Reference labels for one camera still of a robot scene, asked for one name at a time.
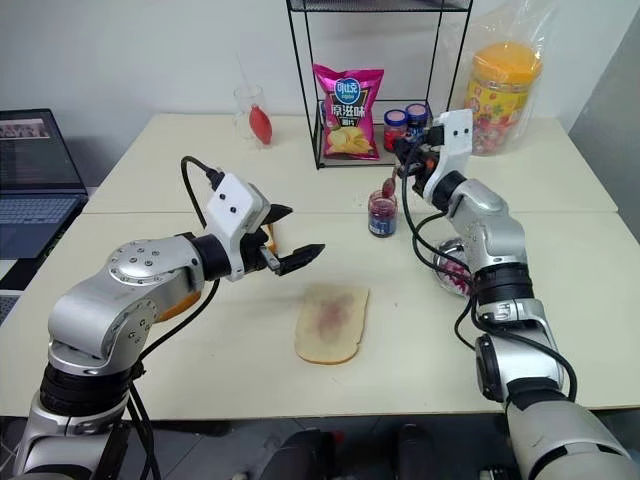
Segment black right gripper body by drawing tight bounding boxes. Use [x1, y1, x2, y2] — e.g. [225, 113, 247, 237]
[407, 142, 444, 195]

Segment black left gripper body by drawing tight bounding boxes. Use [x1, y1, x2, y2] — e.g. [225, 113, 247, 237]
[238, 222, 284, 277]

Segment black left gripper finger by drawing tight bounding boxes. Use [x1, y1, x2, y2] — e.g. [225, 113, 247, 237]
[263, 203, 294, 227]
[276, 242, 327, 277]

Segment spoon with jam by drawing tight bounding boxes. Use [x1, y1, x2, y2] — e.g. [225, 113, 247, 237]
[380, 167, 402, 199]

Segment red jam jar blue lid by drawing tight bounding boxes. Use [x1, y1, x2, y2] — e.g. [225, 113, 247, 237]
[383, 109, 409, 152]

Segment upright bread slice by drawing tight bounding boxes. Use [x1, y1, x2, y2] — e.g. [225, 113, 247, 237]
[261, 223, 281, 257]

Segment dark jam jar blue lid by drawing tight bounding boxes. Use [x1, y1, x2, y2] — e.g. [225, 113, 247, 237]
[405, 103, 430, 142]

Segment open glass jam jar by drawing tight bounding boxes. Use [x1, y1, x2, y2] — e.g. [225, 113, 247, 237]
[366, 189, 400, 238]

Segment bread slice with jam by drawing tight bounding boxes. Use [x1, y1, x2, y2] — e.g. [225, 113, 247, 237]
[293, 282, 372, 366]

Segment pink chips bag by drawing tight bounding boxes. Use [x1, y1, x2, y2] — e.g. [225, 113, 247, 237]
[312, 63, 386, 162]

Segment red object in glass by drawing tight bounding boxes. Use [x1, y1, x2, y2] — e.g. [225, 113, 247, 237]
[248, 102, 277, 147]

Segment candy jar with yellow lid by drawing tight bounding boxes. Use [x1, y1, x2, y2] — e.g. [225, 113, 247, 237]
[463, 42, 544, 158]

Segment purple food pieces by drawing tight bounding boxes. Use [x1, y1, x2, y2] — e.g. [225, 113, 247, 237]
[442, 260, 475, 296]

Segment clear drinking glass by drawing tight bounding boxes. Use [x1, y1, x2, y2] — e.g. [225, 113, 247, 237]
[233, 84, 278, 151]

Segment clear straw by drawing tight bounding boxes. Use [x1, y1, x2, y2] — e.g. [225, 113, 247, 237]
[238, 51, 262, 146]

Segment yellow lid candy jar in bag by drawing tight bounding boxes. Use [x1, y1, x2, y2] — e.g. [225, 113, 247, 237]
[456, 0, 557, 159]

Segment dark open laptop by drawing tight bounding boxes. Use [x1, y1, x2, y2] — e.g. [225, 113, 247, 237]
[0, 108, 91, 262]

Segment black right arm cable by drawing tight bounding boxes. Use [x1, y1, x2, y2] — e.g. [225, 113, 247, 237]
[397, 133, 579, 404]

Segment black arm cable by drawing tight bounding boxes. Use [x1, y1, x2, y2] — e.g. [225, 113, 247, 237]
[99, 155, 226, 480]
[397, 133, 579, 404]

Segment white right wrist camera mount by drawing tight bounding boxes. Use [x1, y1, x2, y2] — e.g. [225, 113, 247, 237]
[421, 108, 476, 199]

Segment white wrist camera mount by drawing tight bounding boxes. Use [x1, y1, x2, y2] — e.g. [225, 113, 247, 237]
[206, 173, 272, 284]
[421, 108, 476, 199]

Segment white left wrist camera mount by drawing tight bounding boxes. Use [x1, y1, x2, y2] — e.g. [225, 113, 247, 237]
[206, 173, 272, 284]

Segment black wire rack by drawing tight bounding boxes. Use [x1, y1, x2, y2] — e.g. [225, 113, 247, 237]
[286, 0, 475, 172]

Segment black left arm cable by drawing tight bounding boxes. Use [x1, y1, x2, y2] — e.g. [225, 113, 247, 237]
[99, 155, 226, 480]

